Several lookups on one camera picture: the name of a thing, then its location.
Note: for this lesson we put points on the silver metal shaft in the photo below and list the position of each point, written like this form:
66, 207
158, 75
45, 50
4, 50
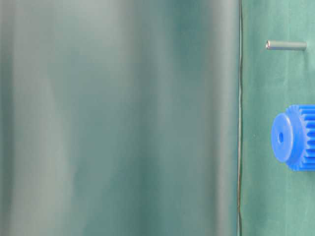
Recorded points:
285, 45

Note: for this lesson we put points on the blue plastic gear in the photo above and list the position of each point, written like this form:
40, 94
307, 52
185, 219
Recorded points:
293, 137

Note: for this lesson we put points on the green table cloth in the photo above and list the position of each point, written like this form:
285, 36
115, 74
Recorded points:
151, 117

